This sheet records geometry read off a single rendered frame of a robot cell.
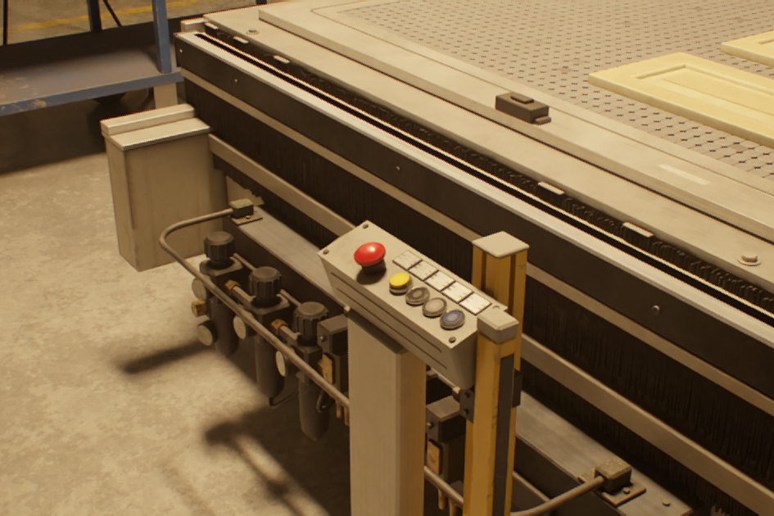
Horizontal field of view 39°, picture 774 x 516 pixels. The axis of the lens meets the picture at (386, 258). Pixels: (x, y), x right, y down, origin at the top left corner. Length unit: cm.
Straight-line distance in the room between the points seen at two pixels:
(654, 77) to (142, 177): 118
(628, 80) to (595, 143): 31
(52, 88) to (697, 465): 302
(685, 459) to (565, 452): 20
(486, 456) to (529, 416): 51
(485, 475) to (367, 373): 22
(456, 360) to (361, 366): 23
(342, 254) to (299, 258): 86
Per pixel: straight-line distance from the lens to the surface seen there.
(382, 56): 231
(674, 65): 226
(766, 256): 159
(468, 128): 198
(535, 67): 226
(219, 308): 243
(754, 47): 242
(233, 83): 250
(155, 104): 427
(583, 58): 233
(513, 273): 127
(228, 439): 261
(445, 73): 220
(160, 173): 265
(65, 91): 410
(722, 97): 209
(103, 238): 362
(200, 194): 271
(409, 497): 148
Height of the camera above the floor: 153
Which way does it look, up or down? 27 degrees down
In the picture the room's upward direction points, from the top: straight up
